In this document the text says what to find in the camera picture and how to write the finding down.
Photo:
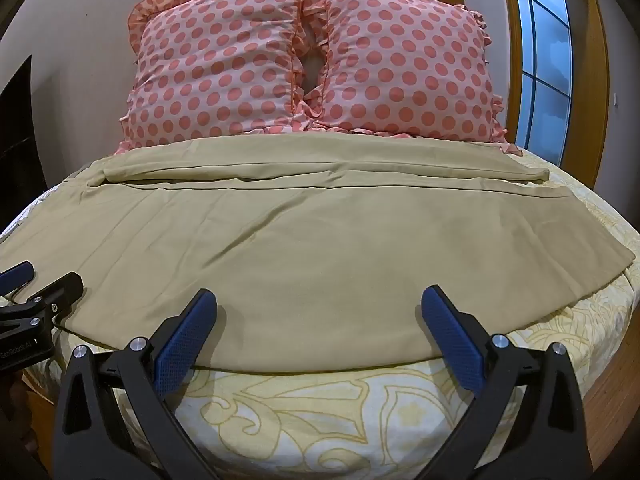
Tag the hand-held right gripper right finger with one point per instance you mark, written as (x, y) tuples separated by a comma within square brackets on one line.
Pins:
[(452, 332)]

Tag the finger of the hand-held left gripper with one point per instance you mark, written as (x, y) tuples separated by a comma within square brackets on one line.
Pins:
[(17, 274), (64, 287)]

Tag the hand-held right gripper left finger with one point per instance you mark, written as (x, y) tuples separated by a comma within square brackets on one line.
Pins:
[(186, 332)]

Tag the tan blanket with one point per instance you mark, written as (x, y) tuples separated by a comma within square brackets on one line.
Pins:
[(280, 260)]

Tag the dark wooden furniture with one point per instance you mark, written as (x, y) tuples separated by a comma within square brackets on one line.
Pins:
[(15, 125)]

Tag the yellow floral bed sheet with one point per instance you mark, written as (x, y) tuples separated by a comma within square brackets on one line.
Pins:
[(320, 420)]

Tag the pink polka dot pillow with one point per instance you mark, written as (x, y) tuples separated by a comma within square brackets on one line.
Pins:
[(405, 60), (215, 65)]

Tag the wooden framed window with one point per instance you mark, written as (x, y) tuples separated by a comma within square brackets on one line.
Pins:
[(545, 60)]

